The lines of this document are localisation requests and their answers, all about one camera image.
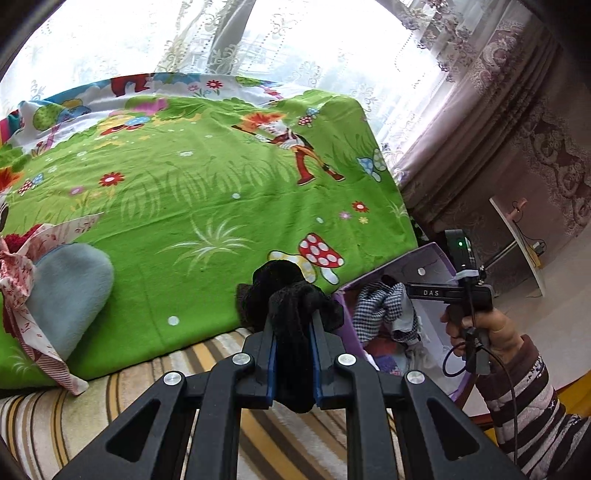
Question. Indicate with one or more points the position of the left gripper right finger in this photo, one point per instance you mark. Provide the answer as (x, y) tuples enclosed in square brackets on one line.
[(400, 427)]

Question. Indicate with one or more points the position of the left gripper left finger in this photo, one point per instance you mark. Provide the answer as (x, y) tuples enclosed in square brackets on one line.
[(184, 427)]

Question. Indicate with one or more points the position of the black white checkered cloth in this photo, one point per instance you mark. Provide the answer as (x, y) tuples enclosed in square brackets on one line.
[(388, 309)]

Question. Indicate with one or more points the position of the black fuzzy item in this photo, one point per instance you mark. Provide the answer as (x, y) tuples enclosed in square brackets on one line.
[(279, 296)]

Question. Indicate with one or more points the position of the light blue fleece item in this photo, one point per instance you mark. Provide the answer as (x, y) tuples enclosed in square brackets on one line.
[(72, 284)]

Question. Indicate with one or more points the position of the red white floral cloth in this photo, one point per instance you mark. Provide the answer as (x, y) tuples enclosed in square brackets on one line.
[(17, 281)]

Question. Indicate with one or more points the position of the red knitted item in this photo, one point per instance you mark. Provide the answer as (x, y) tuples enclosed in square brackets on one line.
[(15, 241)]

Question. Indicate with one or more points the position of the striped sleeve forearm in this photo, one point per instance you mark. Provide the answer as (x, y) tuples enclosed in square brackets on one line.
[(531, 424)]

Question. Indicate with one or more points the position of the right hand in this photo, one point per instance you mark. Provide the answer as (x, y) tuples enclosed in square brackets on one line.
[(505, 340)]

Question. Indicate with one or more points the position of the white purple storage box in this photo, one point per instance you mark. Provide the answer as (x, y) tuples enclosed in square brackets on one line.
[(431, 353)]

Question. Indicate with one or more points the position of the white standing board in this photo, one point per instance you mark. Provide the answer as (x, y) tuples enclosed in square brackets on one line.
[(520, 243)]

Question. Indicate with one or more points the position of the purple floral drape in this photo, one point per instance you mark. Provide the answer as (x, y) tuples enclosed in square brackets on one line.
[(512, 122)]

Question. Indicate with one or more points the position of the green cartoon bedsheet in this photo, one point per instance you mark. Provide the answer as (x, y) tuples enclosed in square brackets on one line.
[(199, 180)]

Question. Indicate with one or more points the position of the white lace curtain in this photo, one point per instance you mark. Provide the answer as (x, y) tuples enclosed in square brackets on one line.
[(354, 48)]

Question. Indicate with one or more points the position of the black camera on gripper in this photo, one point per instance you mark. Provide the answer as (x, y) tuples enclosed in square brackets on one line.
[(458, 248)]

